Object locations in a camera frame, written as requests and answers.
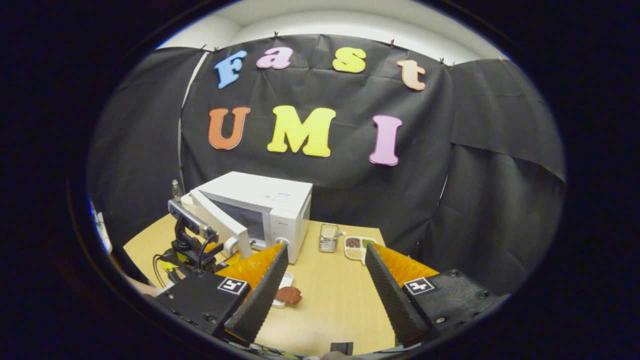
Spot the white rectangular tray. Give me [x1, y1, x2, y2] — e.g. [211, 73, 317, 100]
[272, 271, 295, 309]

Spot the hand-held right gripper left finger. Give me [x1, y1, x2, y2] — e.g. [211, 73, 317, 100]
[150, 243, 290, 347]

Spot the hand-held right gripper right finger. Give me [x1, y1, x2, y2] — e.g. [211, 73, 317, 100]
[365, 242, 511, 349]

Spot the black cable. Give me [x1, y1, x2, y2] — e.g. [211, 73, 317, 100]
[152, 253, 176, 290]

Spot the reddish brown meat piece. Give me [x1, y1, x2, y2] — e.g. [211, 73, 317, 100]
[275, 286, 304, 306]

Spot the white microwave oven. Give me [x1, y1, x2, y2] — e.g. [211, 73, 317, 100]
[180, 171, 314, 264]

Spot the white divided food tray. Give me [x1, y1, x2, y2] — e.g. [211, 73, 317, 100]
[343, 236, 377, 264]

